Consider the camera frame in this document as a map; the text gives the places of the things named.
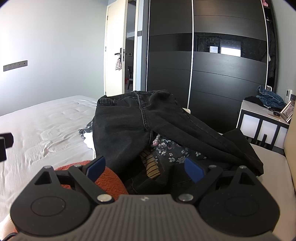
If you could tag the white garment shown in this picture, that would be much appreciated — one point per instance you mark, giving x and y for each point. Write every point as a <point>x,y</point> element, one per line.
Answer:
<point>89,142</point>

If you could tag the black cloth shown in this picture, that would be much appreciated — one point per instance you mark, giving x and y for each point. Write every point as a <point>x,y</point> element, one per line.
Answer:
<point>253,100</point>

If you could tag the person's orange fleece clothing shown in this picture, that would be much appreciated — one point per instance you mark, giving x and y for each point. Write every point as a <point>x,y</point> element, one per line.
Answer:
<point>111,183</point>

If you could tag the hanging dark clothes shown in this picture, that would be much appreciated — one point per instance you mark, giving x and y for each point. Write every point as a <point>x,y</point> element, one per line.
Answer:
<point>272,46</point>

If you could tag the grey wall switch panel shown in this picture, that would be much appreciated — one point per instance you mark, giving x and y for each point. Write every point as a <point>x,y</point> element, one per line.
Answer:
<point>15,65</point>

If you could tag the striped garment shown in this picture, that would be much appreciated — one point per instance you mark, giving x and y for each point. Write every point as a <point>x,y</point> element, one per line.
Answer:
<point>150,166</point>

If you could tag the dark floral garment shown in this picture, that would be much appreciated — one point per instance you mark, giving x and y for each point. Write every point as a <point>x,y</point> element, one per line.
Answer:
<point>171,148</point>

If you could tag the white door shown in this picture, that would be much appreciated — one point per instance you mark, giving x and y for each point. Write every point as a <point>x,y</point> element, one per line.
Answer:
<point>112,34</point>

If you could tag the black sliding wardrobe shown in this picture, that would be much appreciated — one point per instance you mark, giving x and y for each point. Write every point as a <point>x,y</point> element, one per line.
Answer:
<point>168,69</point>

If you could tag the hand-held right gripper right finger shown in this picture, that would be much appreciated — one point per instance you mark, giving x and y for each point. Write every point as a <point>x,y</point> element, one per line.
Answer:
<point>194,171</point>

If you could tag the white and black sideboard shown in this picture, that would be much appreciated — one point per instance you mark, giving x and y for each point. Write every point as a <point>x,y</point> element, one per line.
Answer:
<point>268,129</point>

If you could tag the black jeans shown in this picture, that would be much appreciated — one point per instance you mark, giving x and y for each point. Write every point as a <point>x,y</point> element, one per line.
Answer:
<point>120,129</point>

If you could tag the blue jeans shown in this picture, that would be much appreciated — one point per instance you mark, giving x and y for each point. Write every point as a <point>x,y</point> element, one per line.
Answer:
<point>270,98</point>

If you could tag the picture frame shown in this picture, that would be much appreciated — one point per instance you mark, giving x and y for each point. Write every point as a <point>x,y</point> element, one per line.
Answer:
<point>288,111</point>

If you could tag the white wall remote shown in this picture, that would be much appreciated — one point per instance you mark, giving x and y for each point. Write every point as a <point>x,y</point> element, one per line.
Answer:
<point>288,95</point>

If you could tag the dark chair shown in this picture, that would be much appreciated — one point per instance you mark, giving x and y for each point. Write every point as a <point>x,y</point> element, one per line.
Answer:
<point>130,76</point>

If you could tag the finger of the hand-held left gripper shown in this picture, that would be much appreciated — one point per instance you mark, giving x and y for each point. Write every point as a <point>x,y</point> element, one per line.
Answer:
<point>5,140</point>

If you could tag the bed with white sheet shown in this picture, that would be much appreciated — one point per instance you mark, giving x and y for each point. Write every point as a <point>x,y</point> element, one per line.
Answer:
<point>46,129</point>

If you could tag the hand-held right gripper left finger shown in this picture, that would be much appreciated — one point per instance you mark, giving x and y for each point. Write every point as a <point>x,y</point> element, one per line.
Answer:
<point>96,169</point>

